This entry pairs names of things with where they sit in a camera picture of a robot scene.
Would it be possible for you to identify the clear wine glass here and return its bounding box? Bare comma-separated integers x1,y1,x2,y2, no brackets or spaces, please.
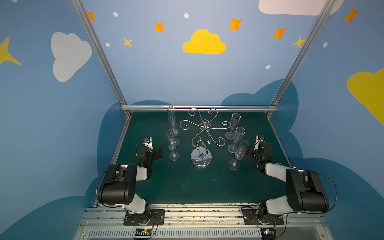
166,130,180,161
167,106,180,136
228,127,246,154
229,140,250,170
169,116,180,147
225,113,241,140

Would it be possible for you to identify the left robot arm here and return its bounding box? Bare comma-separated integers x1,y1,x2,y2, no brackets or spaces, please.
96,146,163,226

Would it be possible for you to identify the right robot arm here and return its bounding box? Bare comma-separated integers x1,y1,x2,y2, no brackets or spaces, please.
247,142,331,225

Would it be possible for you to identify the chrome wine glass rack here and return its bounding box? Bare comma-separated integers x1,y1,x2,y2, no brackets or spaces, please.
180,108,232,169

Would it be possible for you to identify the green circuit board left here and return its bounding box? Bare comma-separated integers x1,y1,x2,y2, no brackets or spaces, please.
134,228,153,238

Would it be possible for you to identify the green circuit board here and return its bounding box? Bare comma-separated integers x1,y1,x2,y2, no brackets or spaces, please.
134,228,153,238
261,229,276,240

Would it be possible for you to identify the green circuit board right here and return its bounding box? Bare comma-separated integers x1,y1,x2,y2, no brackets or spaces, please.
261,229,276,240

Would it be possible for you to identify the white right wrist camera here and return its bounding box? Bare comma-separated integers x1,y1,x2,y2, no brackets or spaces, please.
254,134,265,151

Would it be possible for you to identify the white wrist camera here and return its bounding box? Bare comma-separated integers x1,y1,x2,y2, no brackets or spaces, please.
143,137,154,150
254,134,265,151

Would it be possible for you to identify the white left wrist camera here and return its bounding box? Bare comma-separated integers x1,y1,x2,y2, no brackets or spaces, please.
143,137,154,150

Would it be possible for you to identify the aluminium back frame rail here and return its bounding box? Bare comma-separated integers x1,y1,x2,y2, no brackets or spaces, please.
121,105,278,112

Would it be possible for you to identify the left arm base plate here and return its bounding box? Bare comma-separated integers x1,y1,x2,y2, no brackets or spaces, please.
123,210,165,226

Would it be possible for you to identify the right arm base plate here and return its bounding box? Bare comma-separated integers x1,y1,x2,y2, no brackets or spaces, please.
240,207,285,225

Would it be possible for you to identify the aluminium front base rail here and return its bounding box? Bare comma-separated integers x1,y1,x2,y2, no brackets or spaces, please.
75,203,333,240

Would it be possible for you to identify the aluminium right frame post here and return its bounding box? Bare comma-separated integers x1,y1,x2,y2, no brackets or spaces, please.
266,0,337,119

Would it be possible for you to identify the aluminium frame post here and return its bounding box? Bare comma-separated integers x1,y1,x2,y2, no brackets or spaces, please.
71,0,127,107
266,0,337,119

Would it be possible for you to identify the aluminium left frame post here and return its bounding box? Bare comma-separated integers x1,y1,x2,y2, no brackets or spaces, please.
71,0,127,107

